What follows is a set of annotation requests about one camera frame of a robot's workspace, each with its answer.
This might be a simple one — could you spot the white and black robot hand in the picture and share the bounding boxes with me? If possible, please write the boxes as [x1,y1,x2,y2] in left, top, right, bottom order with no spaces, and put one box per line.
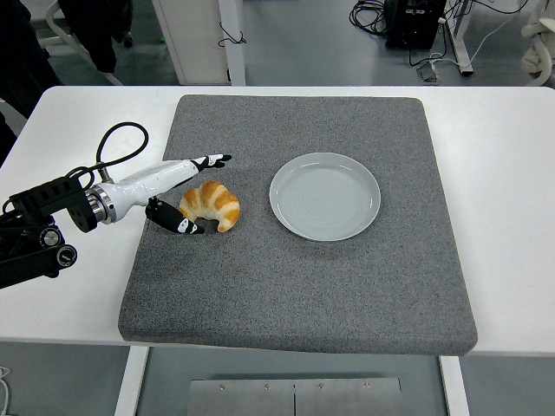
[103,153,233,237]

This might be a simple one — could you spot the golden croissant bread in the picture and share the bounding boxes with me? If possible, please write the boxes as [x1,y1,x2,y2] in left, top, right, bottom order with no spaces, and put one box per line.
[177,179,241,234]

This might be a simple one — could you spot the light grey round plate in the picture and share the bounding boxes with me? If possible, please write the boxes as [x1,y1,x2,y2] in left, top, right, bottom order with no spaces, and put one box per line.
[268,151,382,243]

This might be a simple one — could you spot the grey metal plate with screws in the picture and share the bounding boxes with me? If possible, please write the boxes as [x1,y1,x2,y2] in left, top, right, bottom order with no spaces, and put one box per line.
[189,377,403,416]

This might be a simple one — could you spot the white cabinet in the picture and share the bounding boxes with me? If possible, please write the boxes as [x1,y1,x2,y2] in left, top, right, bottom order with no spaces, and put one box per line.
[151,0,247,87]

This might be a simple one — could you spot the person's legs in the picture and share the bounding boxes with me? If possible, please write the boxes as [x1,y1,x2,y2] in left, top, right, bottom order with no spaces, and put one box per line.
[57,0,134,74]

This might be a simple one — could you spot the grey felt mat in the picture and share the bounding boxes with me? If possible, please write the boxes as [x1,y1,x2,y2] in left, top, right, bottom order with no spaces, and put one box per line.
[117,94,479,357]

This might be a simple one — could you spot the person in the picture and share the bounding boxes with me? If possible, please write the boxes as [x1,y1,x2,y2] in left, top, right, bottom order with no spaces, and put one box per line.
[0,0,62,170]

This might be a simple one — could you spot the white table leg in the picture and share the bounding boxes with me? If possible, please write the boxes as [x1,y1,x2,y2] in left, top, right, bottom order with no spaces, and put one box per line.
[113,345,151,416]
[438,354,472,416]

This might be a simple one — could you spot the grey floor socket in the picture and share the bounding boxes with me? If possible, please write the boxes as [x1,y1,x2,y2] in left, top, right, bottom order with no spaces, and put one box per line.
[416,60,443,83]

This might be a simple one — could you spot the black computer box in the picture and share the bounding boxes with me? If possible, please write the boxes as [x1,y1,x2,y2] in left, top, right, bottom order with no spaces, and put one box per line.
[383,0,447,49]

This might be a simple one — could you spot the white desk leg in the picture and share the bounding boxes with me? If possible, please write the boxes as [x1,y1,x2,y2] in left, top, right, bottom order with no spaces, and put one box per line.
[448,0,473,76]

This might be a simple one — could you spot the white rounded robot part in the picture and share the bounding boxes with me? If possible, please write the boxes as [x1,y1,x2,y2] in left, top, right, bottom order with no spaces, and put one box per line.
[519,0,555,87]

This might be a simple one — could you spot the thin black cable loop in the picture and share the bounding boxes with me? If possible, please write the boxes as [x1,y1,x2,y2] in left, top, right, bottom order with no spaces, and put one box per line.
[218,21,247,48]

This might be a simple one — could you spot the white wheeled chair frame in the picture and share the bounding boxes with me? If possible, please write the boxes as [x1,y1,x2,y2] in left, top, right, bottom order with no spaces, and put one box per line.
[36,0,134,86]

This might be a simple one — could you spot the thin white cable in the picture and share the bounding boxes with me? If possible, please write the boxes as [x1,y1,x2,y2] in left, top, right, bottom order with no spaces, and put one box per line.
[0,366,12,415]

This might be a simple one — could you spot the black cable bundle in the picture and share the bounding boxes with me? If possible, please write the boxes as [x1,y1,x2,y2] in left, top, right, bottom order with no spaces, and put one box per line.
[349,0,389,36]

